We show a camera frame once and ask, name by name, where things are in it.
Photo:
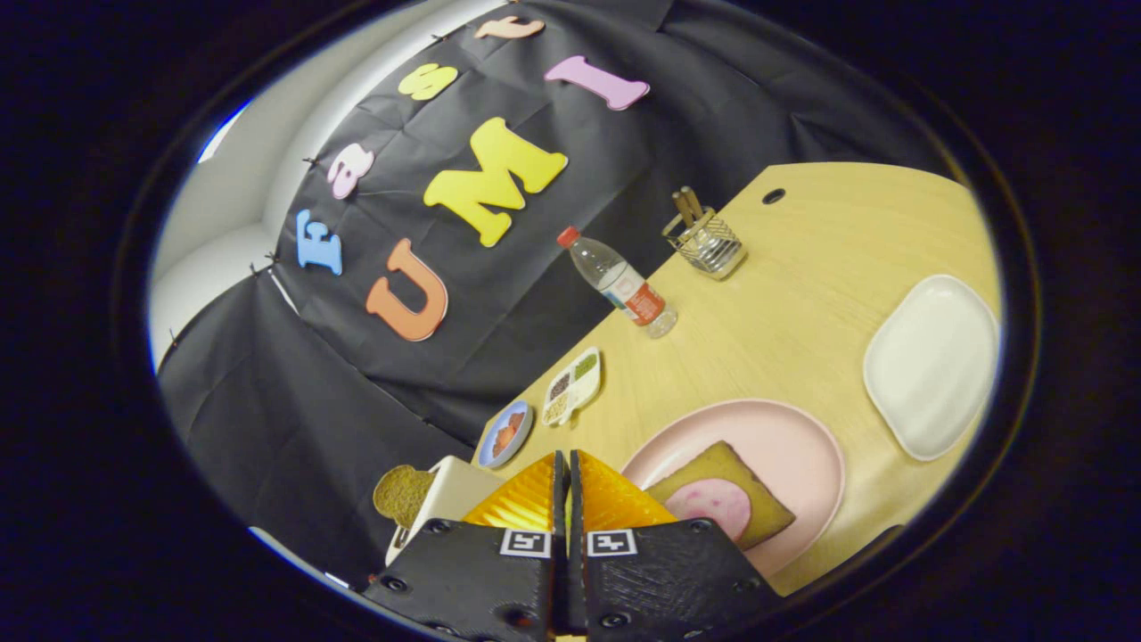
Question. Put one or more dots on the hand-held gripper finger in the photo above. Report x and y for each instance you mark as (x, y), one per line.
(576, 499)
(561, 499)

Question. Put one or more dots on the brown toast slice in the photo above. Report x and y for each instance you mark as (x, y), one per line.
(401, 495)

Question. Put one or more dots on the red food pieces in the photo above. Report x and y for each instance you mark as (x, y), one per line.
(508, 434)

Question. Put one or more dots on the small blue dish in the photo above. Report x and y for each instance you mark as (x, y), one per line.
(488, 456)

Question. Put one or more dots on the white toaster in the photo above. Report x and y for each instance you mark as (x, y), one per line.
(455, 490)

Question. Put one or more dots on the white divided condiment tray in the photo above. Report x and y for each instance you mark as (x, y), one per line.
(570, 392)

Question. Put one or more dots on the pink ham slice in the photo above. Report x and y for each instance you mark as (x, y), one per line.
(713, 508)

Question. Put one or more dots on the bread slice under ham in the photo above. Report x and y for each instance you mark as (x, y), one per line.
(713, 464)

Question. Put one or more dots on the pink round plate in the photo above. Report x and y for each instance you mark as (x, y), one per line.
(784, 446)

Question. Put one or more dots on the clear plastic water bottle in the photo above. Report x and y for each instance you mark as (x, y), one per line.
(624, 285)

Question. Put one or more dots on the wooden chopstick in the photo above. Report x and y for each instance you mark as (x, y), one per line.
(682, 207)
(693, 203)

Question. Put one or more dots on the white square plate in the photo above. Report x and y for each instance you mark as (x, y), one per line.
(931, 366)

